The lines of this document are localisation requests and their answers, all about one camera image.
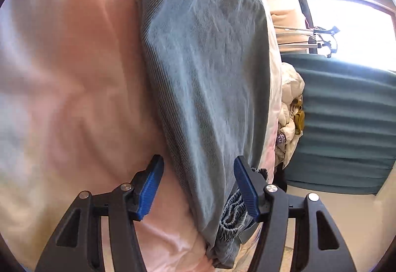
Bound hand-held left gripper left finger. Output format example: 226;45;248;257
34;155;164;272

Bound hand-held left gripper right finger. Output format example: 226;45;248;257
233;155;359;272

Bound blue denim jeans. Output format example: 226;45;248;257
134;0;273;269

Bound cream garment with purple patch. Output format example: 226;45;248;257
276;122;294;164

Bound mustard yellow garment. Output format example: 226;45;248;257
292;99;306;136

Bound white down jacket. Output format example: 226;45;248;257
277;62;306;167

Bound wide blue curtain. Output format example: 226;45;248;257
282;53;396;196

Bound pastel tie-dye duvet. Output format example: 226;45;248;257
0;0;282;272

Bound garment steamer stand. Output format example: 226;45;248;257
274;25;341;59

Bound beige sweater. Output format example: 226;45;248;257
266;0;310;53

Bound window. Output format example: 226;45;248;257
295;0;396;71

